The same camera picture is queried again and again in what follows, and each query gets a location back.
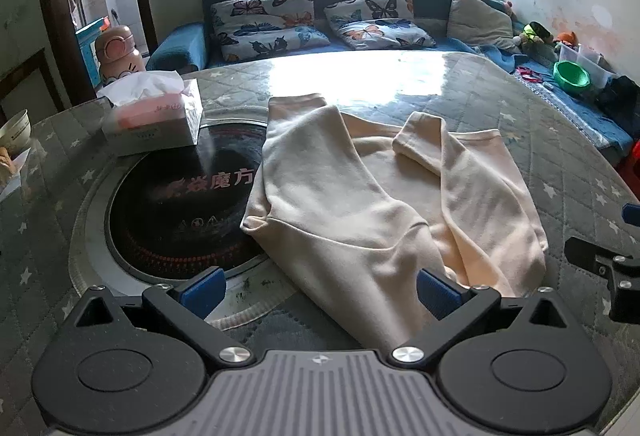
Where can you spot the orange toy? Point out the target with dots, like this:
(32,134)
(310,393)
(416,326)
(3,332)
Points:
(565,38)

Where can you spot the green plastic basin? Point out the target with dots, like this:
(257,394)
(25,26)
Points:
(570,76)

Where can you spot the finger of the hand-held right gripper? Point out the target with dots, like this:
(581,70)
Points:
(582,251)
(632,212)

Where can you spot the white tissue box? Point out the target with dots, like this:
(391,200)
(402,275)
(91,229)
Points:
(150,126)

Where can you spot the cream long-sleeve shirt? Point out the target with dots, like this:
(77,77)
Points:
(350,196)

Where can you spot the blue patterned sofa cover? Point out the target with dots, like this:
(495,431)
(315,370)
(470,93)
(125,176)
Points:
(575,111)

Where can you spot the black round induction cooker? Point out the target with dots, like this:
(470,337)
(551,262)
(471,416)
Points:
(165,216)

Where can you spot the white paper sheet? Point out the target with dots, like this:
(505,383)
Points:
(20,171)

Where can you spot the butterfly print pillow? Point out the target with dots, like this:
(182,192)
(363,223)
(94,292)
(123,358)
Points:
(385,35)
(275,44)
(260,6)
(375,6)

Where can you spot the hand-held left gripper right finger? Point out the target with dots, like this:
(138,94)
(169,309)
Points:
(437,294)

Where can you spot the clear plastic storage box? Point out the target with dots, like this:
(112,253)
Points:
(597,64)

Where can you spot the grey cushion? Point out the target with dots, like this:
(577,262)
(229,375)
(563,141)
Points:
(477,19)

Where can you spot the grey quilted star table cover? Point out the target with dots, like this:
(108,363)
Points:
(550,141)

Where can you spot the pink cartoon water bottle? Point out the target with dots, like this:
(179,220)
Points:
(117,51)

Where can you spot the red plastic stool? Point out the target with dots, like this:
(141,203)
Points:
(631,166)

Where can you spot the black backpack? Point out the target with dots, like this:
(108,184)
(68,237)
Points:
(622,99)

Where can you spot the crumpled beige bag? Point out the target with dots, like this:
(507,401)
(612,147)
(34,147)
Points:
(4,164)

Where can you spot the white ceramic bowl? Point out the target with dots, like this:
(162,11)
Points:
(15,131)

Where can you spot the green yellow plush toy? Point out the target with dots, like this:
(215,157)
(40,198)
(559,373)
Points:
(535,34)

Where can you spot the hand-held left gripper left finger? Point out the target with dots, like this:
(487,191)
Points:
(202,292)

